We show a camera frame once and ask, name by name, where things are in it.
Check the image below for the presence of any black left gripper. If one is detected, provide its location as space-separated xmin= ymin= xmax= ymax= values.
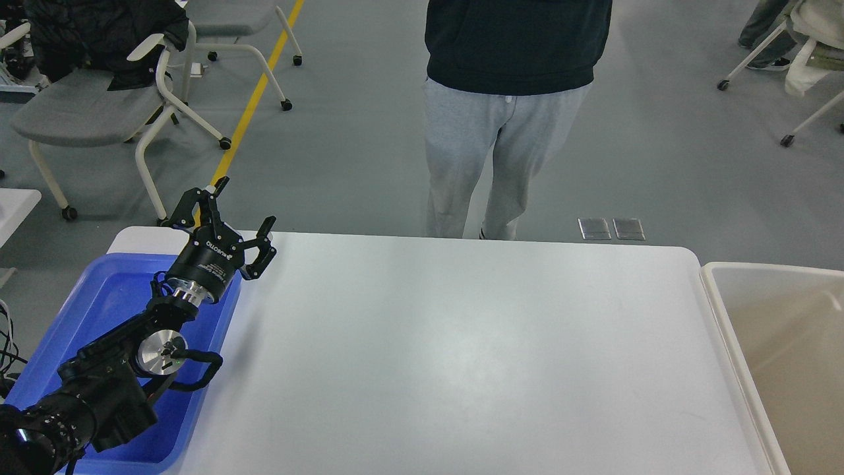
xmin=160 ymin=177 xmax=277 ymax=303

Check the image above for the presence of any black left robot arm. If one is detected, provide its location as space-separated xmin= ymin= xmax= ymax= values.
xmin=2 ymin=175 xmax=276 ymax=474

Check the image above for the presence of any blue plastic bin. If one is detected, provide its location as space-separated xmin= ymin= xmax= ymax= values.
xmin=2 ymin=249 xmax=240 ymax=474

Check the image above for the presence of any grey chair with jacket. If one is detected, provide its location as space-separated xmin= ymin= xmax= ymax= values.
xmin=10 ymin=33 xmax=231 ymax=222

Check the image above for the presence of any grey chair behind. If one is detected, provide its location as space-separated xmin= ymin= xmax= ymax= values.
xmin=179 ymin=1 xmax=303 ymax=111

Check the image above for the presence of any white side table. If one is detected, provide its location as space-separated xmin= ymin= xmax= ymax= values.
xmin=1 ymin=187 xmax=42 ymax=247

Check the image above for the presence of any black jacket on chair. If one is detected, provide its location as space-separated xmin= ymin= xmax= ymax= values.
xmin=23 ymin=1 xmax=188 ymax=90

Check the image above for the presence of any person in grey sweatpants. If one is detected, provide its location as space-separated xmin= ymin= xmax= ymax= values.
xmin=424 ymin=1 xmax=613 ymax=241

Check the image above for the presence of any left floor outlet plate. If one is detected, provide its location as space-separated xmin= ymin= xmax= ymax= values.
xmin=578 ymin=218 xmax=613 ymax=241

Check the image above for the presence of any beige plastic bin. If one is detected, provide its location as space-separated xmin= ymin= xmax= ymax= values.
xmin=700 ymin=263 xmax=843 ymax=474

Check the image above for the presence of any seated person top right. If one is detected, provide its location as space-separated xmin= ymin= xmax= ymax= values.
xmin=737 ymin=1 xmax=797 ymax=72

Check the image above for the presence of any white chair top right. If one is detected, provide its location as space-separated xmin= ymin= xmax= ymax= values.
xmin=717 ymin=0 xmax=844 ymax=148

